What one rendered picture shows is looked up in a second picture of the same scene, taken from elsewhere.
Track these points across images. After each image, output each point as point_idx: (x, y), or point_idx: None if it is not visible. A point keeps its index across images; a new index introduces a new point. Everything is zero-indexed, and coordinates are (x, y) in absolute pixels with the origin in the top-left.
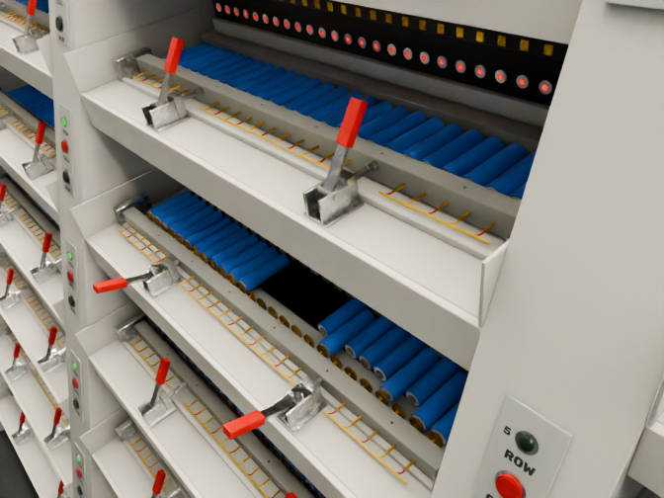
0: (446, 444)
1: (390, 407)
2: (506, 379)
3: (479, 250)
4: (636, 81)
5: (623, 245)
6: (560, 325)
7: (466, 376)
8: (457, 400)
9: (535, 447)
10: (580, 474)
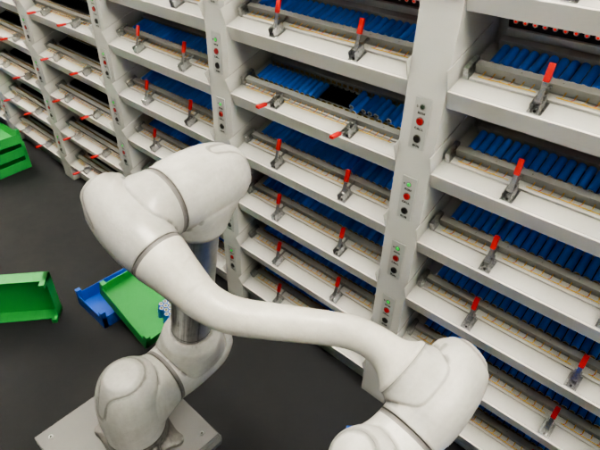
0: None
1: None
2: (415, 92)
3: (405, 60)
4: (434, 11)
5: (437, 49)
6: (426, 72)
7: None
8: None
9: (424, 107)
10: (435, 110)
